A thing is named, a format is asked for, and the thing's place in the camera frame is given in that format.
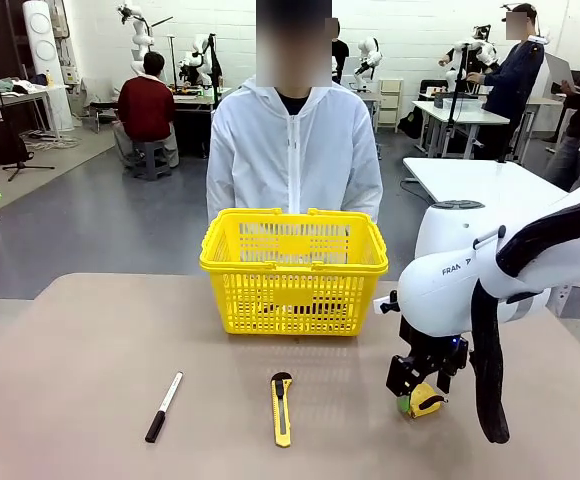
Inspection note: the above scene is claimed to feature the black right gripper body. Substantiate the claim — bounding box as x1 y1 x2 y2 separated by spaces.
386 335 472 397

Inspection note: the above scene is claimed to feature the yellow tape measure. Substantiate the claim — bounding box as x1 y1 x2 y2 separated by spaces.
407 383 447 419

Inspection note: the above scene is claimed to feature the black deli stapler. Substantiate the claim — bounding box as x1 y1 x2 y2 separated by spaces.
262 299 351 318

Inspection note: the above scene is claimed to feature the yellow plastic shopping basket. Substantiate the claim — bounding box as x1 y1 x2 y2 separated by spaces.
199 207 390 337

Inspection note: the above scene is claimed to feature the person in white jacket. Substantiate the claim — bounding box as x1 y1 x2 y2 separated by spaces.
205 0 384 226

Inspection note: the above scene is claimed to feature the person in dark top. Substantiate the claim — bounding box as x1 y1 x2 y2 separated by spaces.
543 48 580 192

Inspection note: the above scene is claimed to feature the person in navy jacket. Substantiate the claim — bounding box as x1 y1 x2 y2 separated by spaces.
438 3 547 162

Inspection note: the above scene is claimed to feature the person in black shirt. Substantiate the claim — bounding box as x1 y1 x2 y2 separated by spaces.
329 18 351 85

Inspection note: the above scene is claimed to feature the person in red sweater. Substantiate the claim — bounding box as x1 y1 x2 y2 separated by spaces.
112 51 180 169

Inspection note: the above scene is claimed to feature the yellow utility knife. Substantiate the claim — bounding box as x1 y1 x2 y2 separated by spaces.
270 371 294 448

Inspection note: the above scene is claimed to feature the large white table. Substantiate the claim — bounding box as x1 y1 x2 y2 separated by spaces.
402 157 571 207

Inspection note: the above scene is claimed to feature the black bag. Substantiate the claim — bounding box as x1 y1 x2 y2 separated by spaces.
398 110 424 141

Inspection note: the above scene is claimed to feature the white marker with black cap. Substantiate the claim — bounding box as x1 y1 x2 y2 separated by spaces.
144 371 184 444

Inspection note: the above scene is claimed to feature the white table with grey legs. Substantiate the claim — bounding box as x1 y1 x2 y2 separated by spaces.
411 98 512 161

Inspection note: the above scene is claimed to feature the white shelf cart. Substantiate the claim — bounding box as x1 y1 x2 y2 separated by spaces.
376 78 405 134

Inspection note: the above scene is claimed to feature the black pole stand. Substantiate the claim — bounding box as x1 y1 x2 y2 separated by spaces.
444 43 485 162

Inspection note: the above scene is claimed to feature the grey open laptop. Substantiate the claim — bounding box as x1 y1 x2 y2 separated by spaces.
544 52 580 96

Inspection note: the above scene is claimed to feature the grey stool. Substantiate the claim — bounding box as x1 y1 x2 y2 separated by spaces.
132 139 173 182

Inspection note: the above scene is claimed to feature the workbench with tools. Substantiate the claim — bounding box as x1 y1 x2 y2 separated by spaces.
171 83 234 159

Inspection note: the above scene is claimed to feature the black tripod stand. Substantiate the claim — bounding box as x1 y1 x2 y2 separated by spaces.
0 49 56 183

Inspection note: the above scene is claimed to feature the white tower air conditioner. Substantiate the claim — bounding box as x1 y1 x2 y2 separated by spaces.
22 0 75 132

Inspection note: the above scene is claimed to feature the cluttered white desk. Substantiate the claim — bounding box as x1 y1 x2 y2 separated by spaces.
0 79 71 161

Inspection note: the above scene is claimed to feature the black cable sleeve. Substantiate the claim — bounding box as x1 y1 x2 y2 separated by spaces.
469 192 580 445

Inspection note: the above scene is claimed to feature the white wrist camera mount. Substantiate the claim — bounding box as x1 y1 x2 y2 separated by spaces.
372 289 402 317

